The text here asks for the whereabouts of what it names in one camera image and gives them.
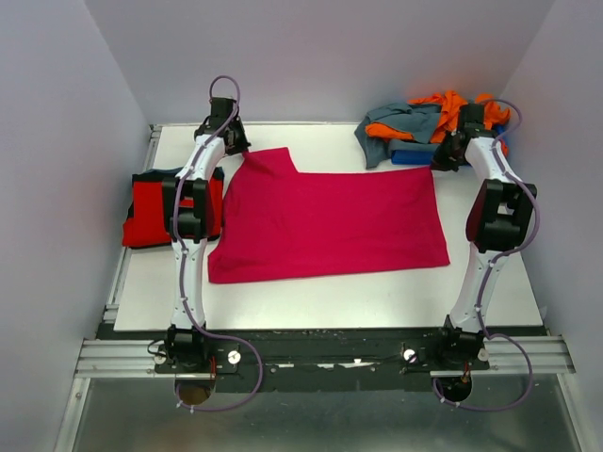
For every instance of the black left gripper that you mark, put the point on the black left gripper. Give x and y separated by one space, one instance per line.
242 144

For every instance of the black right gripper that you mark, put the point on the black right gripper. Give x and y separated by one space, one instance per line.
440 161

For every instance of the crimson pink t-shirt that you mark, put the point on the crimson pink t-shirt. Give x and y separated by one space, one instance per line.
279 223

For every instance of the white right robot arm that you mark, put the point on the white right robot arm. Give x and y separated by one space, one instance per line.
497 227

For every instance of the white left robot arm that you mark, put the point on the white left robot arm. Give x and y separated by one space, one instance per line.
189 217

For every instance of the grey-blue t-shirt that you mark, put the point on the grey-blue t-shirt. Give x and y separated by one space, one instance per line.
385 127

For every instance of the blue plastic bin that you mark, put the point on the blue plastic bin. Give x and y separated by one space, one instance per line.
404 156

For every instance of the orange t-shirt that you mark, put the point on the orange t-shirt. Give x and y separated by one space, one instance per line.
451 102

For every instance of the folded teal t-shirt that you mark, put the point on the folded teal t-shirt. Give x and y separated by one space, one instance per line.
169 172

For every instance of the folded red t-shirt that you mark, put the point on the folded red t-shirt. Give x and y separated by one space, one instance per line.
144 226

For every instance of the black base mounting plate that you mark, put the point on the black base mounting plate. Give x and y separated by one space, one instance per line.
320 360

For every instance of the aluminium extrusion rail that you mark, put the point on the aluminium extrusion rail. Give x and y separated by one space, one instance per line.
129 359

